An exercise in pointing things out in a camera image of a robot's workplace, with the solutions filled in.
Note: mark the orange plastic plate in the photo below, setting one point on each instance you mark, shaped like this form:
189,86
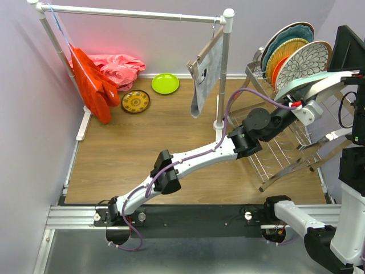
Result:
277,69

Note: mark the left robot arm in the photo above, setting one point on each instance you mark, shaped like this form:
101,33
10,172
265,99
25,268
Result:
259,126

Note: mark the blue wire hanger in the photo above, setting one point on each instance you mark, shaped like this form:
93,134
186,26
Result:
71,49

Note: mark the lime green plate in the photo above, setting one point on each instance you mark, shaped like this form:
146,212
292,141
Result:
165,83

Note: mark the woven bamboo plate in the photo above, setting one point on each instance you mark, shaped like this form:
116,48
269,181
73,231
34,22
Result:
284,50

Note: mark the white clothes rack frame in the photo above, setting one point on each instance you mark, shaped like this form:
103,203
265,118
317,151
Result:
225,20

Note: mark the dark yellow patterned plate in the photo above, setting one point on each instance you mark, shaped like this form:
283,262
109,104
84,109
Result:
135,101

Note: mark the pink plastic bag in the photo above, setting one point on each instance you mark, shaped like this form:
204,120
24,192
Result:
122,69

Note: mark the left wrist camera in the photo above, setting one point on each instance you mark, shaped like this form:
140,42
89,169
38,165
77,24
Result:
307,114

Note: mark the brown rim floral plate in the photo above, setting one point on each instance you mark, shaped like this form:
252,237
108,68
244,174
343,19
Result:
310,59

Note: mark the orange garment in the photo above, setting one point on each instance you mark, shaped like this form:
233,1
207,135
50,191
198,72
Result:
98,92

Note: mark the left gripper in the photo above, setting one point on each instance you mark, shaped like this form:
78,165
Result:
290,96

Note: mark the light blue divided tray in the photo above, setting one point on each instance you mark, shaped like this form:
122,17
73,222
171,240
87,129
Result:
297,83

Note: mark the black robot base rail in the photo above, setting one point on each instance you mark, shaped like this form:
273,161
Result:
154,221

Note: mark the grey panda towel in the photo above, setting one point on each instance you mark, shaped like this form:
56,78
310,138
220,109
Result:
206,74

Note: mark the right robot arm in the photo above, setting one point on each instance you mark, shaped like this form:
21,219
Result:
339,249

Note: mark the metal dish rack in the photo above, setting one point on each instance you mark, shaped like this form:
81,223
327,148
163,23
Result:
293,149

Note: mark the beige clip hanger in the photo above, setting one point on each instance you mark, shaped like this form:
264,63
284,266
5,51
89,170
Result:
206,48

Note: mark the white striped plate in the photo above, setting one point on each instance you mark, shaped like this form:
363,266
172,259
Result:
327,87

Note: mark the large floral ceramic plate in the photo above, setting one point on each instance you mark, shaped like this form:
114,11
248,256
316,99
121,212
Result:
269,40

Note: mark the teal scalloped plate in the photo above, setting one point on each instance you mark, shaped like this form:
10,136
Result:
278,42

